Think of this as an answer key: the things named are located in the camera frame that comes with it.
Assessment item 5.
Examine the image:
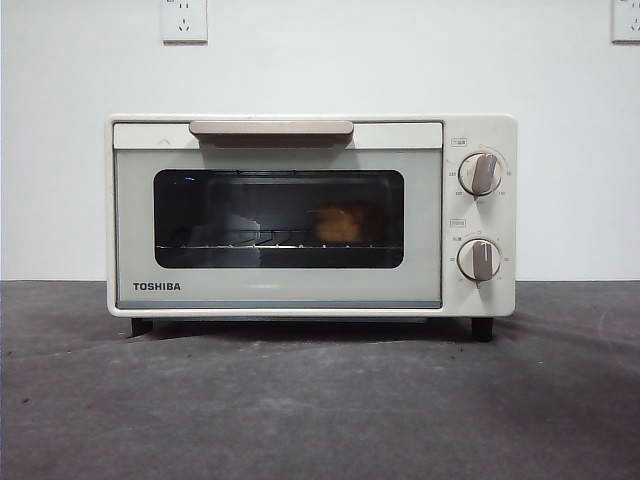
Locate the golden bread loaf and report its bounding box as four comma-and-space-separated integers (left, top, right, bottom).
314, 199, 384, 247

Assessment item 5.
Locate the glass oven door with handle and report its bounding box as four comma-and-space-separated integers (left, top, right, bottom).
113, 120, 444, 310

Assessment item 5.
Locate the beige oven knob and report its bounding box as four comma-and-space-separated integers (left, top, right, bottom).
457, 238, 503, 290
458, 152, 505, 197

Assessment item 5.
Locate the cream toaster oven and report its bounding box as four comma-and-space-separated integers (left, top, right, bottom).
104, 113, 517, 344

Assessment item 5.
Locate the metal wire oven rack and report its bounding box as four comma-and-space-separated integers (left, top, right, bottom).
155, 228, 402, 252

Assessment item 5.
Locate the white wall socket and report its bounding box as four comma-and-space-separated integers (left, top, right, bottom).
610, 0, 640, 45
160, 0, 209, 45

